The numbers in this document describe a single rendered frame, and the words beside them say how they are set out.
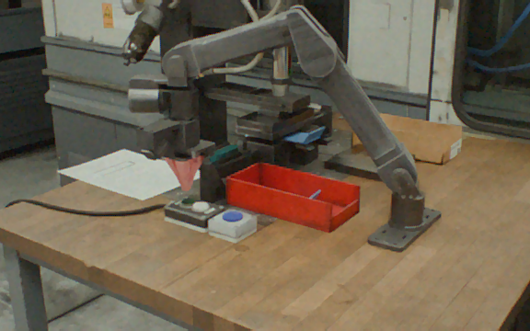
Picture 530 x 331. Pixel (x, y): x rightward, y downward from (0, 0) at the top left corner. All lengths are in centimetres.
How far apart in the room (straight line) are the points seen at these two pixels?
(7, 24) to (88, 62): 154
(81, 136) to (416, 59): 177
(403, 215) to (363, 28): 99
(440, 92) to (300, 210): 83
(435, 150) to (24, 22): 343
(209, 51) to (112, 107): 183
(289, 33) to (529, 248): 58
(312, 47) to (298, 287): 41
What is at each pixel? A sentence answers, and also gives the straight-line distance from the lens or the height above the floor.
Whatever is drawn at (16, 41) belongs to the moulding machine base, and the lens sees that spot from 461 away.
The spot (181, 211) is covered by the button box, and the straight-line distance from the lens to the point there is 130.
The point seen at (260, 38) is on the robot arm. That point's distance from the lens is 119.
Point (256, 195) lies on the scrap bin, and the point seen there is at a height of 94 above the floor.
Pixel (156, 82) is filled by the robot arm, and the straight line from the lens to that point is 124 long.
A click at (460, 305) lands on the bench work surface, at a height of 90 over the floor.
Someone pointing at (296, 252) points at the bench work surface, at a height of 90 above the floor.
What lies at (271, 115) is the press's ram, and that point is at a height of 104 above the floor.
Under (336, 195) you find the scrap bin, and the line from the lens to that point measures 138.
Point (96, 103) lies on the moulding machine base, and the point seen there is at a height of 70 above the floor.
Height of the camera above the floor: 145
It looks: 20 degrees down
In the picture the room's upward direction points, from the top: straight up
